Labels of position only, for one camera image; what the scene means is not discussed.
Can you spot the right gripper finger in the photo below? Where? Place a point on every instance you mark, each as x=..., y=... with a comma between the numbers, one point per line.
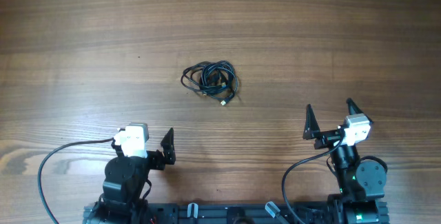
x=356, y=115
x=311, y=129

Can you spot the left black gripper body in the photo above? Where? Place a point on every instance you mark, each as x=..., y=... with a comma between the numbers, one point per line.
x=154, y=162

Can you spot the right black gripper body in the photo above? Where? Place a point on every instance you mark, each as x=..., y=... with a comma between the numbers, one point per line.
x=326, y=139

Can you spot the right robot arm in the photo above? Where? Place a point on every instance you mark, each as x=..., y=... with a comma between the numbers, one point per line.
x=361, y=179

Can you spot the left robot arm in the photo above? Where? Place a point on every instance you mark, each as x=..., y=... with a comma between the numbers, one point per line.
x=123, y=199

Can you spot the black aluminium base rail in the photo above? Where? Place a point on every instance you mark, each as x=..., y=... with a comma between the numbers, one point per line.
x=309, y=212

